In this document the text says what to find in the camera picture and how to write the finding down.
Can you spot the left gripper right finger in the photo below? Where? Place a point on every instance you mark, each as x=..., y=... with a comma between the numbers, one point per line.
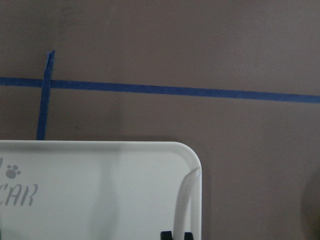
x=188, y=236

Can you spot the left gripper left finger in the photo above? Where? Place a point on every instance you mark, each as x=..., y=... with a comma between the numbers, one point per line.
x=166, y=235

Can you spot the white rectangular tray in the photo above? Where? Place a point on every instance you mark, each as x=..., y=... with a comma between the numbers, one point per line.
x=99, y=190

